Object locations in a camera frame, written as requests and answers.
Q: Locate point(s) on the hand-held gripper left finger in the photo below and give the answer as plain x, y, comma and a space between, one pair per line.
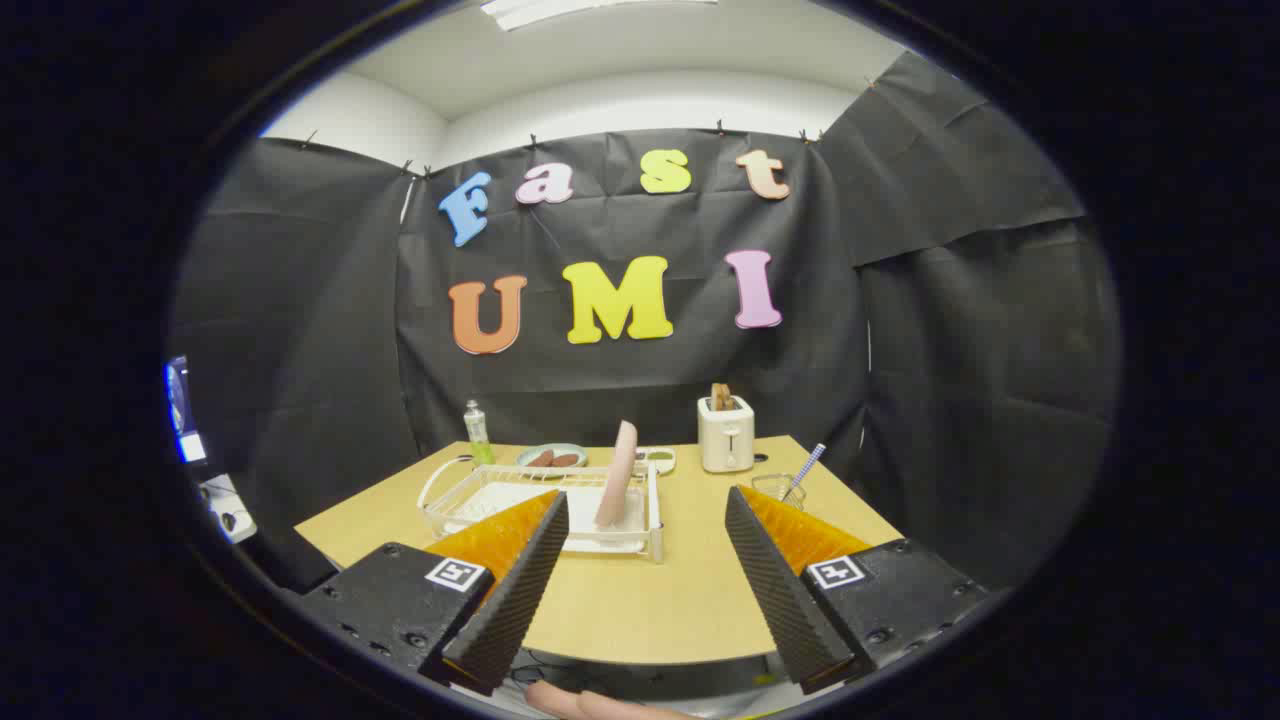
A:
520, 600

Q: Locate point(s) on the brown bread slice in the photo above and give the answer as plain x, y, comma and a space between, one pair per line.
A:
721, 398

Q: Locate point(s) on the cream toaster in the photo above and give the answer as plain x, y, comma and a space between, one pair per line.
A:
725, 440

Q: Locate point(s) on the white ribbed drip tray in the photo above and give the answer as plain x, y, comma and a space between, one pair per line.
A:
500, 498

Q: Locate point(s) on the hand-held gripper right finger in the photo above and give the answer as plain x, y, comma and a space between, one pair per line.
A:
780, 590

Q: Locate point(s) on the white divided seasoning tray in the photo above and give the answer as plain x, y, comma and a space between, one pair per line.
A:
662, 465

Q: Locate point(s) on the green squeeze bottle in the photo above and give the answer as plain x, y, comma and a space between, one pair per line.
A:
478, 435

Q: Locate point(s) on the pale green plate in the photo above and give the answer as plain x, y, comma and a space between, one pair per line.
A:
552, 447

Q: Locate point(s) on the pink plate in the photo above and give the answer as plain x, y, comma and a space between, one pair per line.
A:
618, 470

